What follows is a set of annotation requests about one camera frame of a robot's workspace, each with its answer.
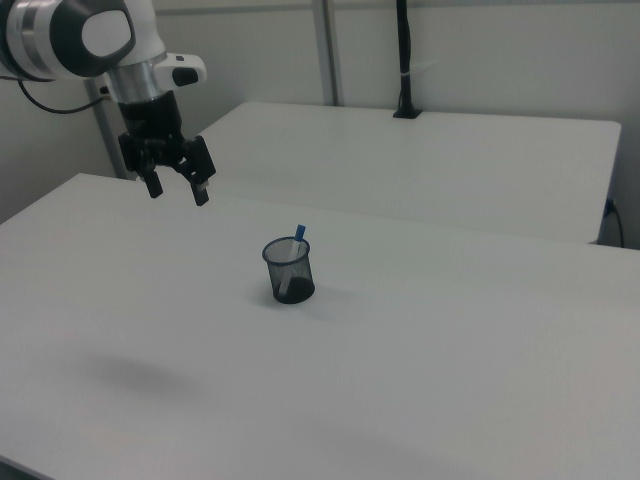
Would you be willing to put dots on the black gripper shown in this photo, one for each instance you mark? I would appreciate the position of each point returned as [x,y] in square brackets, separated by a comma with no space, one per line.
[152,132]

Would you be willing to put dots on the white marker with blue cap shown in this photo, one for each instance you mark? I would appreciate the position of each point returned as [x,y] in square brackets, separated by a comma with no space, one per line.
[293,254]

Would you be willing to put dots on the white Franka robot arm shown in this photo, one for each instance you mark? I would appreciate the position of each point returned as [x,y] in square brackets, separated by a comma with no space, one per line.
[60,35]

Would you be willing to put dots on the black mesh pen cup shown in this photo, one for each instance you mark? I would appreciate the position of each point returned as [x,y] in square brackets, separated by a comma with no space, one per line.
[288,272]

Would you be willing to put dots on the grey wall frame post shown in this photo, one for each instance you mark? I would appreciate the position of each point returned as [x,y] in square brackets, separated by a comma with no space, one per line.
[331,52]

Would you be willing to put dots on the black camera stand pole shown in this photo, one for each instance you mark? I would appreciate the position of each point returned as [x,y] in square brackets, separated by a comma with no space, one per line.
[405,57]

